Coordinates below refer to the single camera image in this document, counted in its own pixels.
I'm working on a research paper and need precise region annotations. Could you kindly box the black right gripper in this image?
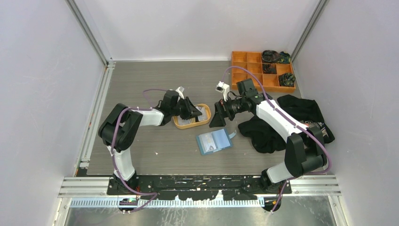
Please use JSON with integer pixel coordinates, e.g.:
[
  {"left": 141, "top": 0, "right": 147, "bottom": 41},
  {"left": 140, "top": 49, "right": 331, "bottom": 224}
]
[{"left": 209, "top": 94, "right": 246, "bottom": 128}]

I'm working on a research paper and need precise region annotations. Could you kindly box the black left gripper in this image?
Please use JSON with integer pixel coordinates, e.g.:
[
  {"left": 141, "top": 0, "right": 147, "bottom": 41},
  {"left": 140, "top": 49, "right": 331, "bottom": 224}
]
[{"left": 170, "top": 97, "right": 201, "bottom": 120}]

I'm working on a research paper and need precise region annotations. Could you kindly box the silver VIP card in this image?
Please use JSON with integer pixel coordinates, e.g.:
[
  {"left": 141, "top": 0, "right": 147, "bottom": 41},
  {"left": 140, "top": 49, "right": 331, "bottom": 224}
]
[
  {"left": 196, "top": 106, "right": 208, "bottom": 121},
  {"left": 199, "top": 133, "right": 217, "bottom": 153}
]

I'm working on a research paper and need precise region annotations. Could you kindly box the orange oval plastic tray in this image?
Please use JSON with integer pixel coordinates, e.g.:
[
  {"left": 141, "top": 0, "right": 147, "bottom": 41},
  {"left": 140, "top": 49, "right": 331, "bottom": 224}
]
[{"left": 172, "top": 104, "right": 211, "bottom": 129}]

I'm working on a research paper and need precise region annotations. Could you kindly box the blue leather card holder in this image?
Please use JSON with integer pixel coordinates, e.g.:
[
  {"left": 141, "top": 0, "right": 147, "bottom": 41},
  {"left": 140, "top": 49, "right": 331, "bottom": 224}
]
[{"left": 196, "top": 129, "right": 237, "bottom": 155}]

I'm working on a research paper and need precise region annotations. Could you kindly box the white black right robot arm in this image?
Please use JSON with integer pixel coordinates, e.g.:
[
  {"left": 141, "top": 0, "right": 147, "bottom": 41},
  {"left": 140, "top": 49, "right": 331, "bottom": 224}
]
[{"left": 209, "top": 79, "right": 328, "bottom": 194}]

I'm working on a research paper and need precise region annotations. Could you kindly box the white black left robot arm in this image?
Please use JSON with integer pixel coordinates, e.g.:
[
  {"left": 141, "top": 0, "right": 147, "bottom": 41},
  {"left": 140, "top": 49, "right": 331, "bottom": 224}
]
[{"left": 98, "top": 90, "right": 204, "bottom": 194}]

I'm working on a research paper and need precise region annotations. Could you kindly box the black t-shirt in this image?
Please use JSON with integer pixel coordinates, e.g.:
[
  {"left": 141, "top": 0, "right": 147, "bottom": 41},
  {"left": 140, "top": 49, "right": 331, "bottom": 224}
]
[{"left": 238, "top": 95, "right": 335, "bottom": 153}]

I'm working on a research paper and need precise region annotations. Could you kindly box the orange compartment organizer box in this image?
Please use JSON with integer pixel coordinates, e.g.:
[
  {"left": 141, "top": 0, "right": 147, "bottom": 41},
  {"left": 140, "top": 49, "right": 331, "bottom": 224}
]
[{"left": 231, "top": 51, "right": 296, "bottom": 93}]

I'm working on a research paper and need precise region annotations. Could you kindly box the black sock in compartment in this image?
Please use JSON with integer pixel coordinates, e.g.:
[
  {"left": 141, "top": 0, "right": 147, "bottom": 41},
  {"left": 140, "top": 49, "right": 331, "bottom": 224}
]
[{"left": 262, "top": 63, "right": 277, "bottom": 74}]

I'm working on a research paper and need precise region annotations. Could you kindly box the green black rolled sock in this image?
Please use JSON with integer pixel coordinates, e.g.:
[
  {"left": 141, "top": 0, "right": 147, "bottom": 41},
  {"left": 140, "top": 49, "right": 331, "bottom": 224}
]
[{"left": 278, "top": 73, "right": 296, "bottom": 87}]

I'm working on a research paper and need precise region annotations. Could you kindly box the dark rolled sock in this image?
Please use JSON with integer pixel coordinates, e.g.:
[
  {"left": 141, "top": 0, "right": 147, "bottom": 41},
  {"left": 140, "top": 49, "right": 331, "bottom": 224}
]
[{"left": 261, "top": 50, "right": 281, "bottom": 63}]

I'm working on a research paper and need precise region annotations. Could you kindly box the green patterned rolled sock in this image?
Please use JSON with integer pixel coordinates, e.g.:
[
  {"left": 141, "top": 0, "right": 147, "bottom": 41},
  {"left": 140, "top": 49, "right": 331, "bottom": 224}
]
[{"left": 278, "top": 51, "right": 291, "bottom": 64}]

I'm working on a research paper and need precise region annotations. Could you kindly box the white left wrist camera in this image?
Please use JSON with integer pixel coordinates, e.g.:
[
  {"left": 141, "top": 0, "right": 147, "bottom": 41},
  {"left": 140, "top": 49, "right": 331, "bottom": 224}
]
[{"left": 175, "top": 86, "right": 184, "bottom": 99}]

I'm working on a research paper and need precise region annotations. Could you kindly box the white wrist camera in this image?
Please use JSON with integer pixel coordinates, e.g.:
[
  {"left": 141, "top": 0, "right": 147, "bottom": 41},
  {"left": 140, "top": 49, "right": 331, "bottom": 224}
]
[
  {"left": 175, "top": 86, "right": 184, "bottom": 99},
  {"left": 215, "top": 81, "right": 230, "bottom": 101}
]

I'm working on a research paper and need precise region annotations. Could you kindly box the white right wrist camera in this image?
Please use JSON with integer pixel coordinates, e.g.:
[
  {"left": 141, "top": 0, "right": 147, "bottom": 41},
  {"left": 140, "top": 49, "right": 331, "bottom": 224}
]
[{"left": 215, "top": 81, "right": 230, "bottom": 101}]

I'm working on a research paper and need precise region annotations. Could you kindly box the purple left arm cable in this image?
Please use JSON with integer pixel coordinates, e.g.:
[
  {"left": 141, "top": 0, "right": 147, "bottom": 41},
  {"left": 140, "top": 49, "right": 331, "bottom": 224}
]
[{"left": 111, "top": 89, "right": 170, "bottom": 213}]

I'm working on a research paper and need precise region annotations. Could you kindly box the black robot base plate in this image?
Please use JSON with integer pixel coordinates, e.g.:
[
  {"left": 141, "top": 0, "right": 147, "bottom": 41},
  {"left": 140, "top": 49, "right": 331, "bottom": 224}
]
[{"left": 107, "top": 174, "right": 292, "bottom": 202}]

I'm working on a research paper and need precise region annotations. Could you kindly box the aluminium frame rail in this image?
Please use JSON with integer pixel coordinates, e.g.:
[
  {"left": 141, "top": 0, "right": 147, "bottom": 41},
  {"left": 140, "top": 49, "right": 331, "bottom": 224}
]
[{"left": 58, "top": 175, "right": 341, "bottom": 211}]

